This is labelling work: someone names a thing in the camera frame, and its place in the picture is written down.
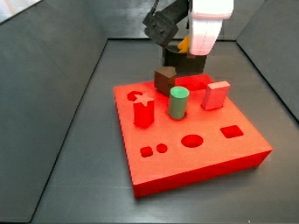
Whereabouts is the white second gripper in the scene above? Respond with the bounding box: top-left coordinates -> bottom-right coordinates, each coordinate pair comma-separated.
190,0 -> 234,56

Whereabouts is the yellow two-pronged square-circle object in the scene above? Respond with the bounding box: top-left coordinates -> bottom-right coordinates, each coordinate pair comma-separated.
178,36 -> 190,53

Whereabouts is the black curved regrasp stand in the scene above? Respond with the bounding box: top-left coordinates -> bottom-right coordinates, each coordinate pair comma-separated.
163,45 -> 207,76

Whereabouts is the red fixture block with holes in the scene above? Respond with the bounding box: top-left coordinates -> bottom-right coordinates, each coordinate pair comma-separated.
114,74 -> 274,198

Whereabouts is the dark brown pentagon peg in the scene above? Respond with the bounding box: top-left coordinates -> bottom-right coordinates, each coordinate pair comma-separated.
154,66 -> 176,96

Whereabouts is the pink rectangular peg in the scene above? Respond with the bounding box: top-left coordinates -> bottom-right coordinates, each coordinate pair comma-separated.
202,81 -> 230,110

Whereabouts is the green cylinder peg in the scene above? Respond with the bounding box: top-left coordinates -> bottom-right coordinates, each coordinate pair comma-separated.
168,86 -> 190,120

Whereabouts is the red star peg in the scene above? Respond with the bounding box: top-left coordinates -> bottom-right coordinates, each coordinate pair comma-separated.
134,94 -> 155,128

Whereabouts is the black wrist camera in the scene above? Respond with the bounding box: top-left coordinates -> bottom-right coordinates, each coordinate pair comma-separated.
143,0 -> 190,47

